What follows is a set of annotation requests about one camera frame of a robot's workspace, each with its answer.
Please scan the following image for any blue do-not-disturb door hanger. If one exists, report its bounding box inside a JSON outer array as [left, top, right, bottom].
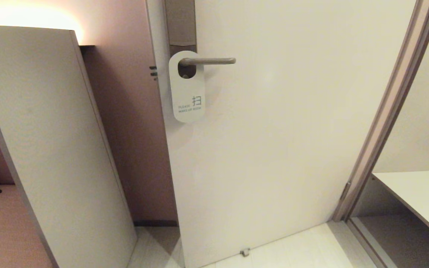
[[169, 51, 206, 123]]

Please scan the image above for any cream door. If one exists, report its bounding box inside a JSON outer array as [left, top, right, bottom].
[[146, 0, 418, 268]]

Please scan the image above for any brown metal lock plate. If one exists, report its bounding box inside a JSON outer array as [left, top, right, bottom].
[[164, 0, 197, 56]]

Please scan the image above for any dark baseboard strip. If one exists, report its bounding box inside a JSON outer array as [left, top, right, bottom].
[[134, 220, 179, 227]]

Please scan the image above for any beige partition panel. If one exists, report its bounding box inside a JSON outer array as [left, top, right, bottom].
[[0, 25, 137, 268]]

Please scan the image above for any white shelf board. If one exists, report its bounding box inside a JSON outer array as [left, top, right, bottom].
[[372, 169, 429, 249]]

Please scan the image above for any metal door handle lever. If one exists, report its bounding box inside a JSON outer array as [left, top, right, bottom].
[[179, 57, 236, 67]]

